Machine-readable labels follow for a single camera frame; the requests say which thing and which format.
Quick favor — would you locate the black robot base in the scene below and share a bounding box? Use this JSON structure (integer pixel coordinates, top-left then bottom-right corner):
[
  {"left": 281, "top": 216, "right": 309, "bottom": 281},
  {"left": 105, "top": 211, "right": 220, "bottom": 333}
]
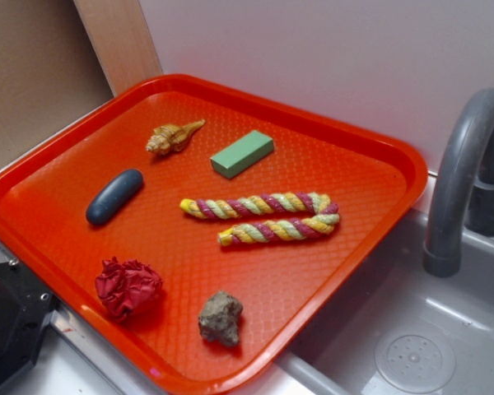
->
[{"left": 0, "top": 259, "right": 56, "bottom": 391}]

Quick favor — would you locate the grey-brown rock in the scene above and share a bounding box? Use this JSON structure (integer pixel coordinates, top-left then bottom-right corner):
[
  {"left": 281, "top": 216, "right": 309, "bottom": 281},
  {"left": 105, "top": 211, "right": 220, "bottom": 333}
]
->
[{"left": 198, "top": 290, "right": 244, "bottom": 347}]

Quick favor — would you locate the green rectangular block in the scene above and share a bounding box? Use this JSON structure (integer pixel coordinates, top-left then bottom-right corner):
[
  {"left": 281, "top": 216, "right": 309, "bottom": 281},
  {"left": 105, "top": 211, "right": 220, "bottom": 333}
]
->
[{"left": 210, "top": 130, "right": 275, "bottom": 179}]

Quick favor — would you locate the orange plastic tray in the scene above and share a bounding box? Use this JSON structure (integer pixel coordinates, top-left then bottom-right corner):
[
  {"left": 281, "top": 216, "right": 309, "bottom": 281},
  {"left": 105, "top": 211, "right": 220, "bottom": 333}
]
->
[{"left": 0, "top": 75, "right": 427, "bottom": 394}]

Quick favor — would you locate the tan spiral seashell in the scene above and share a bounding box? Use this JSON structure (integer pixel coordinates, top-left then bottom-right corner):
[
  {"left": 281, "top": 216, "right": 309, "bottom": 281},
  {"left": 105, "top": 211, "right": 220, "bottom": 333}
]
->
[{"left": 146, "top": 119, "right": 206, "bottom": 156}]

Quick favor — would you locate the dark blue oblong capsule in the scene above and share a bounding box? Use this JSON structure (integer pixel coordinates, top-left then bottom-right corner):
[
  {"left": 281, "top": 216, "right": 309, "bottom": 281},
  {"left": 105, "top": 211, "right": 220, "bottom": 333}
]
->
[{"left": 86, "top": 169, "right": 144, "bottom": 225}]

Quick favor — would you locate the crumpled red paper ball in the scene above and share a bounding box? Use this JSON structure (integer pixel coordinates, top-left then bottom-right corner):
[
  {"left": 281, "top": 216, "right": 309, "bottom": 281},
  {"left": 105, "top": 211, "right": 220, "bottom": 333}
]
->
[{"left": 94, "top": 257, "right": 164, "bottom": 322}]

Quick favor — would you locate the grey plastic sink basin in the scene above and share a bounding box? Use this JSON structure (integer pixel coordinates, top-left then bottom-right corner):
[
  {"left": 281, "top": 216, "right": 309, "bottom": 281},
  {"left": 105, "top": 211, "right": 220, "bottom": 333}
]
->
[{"left": 274, "top": 207, "right": 494, "bottom": 395}]

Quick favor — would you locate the light wooden board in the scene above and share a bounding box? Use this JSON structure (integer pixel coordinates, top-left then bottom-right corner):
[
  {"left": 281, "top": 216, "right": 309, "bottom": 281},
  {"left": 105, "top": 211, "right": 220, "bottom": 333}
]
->
[{"left": 74, "top": 0, "right": 163, "bottom": 95}]

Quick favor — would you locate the grey curved faucet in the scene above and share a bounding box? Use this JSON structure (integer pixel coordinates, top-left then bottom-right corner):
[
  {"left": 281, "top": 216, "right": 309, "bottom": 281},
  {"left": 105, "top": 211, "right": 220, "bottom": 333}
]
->
[{"left": 423, "top": 88, "right": 494, "bottom": 277}]

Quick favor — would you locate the twisted multicolour rope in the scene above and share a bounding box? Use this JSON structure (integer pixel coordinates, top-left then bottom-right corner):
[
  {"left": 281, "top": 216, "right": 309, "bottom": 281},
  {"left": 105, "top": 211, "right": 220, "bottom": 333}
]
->
[{"left": 179, "top": 191, "right": 341, "bottom": 248}]

